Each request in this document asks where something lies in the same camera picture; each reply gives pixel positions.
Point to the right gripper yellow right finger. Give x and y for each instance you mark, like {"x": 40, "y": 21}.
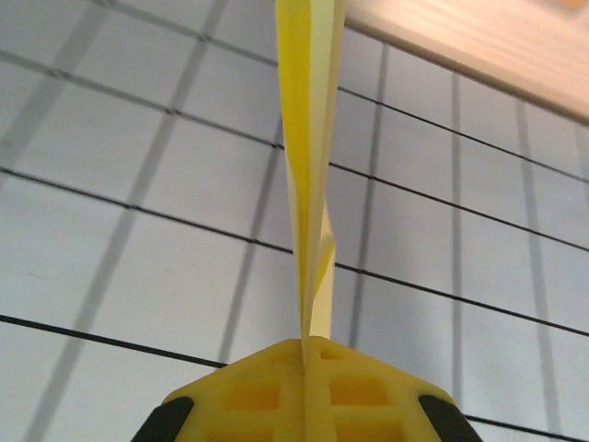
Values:
{"x": 359, "y": 400}

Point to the peach wooden enclosure frame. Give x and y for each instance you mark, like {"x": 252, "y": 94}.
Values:
{"x": 483, "y": 41}

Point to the yellow paper sheet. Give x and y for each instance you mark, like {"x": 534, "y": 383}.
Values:
{"x": 317, "y": 92}

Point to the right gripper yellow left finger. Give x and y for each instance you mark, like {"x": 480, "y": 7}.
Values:
{"x": 257, "y": 400}

